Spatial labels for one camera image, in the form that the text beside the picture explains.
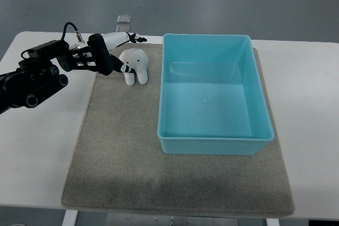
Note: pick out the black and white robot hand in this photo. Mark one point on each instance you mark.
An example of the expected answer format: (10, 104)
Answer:
(100, 46)

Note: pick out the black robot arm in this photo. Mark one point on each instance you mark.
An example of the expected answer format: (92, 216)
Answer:
(37, 78)

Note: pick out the white table leg left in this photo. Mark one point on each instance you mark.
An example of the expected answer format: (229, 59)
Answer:
(70, 218)

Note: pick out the white table leg right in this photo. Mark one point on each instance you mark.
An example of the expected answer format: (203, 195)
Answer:
(272, 222)

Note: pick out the white tooth plush toy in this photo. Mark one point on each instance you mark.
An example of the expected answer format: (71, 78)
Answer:
(136, 59)

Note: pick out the metal table crossbar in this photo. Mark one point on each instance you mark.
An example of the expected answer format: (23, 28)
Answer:
(134, 219)

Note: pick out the white table leg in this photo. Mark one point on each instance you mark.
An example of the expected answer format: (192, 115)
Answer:
(272, 222)
(70, 218)

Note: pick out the blue plastic box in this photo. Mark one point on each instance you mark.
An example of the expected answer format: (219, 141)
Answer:
(212, 98)

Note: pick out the grey felt mat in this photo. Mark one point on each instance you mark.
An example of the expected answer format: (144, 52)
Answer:
(119, 166)

